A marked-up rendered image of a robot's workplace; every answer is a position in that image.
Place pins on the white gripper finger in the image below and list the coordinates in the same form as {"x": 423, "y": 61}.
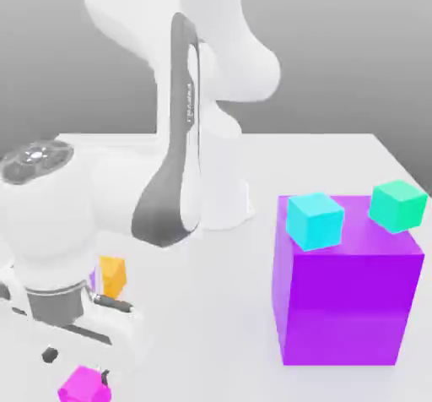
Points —
{"x": 105, "y": 377}

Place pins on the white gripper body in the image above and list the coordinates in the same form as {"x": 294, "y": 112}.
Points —
{"x": 101, "y": 354}

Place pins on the small magenta cube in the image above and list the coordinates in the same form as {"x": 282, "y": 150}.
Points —
{"x": 81, "y": 386}

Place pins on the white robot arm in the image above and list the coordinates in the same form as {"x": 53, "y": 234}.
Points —
{"x": 168, "y": 71}

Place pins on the small purple cube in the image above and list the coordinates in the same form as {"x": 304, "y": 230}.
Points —
{"x": 92, "y": 278}

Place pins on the small orange cube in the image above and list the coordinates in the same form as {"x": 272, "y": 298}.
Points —
{"x": 113, "y": 275}

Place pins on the small cyan cube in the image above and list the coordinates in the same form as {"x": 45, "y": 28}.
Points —
{"x": 314, "y": 221}

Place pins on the small green cube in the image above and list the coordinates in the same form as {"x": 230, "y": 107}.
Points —
{"x": 398, "y": 206}

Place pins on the large purple box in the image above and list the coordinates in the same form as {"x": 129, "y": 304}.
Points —
{"x": 351, "y": 307}

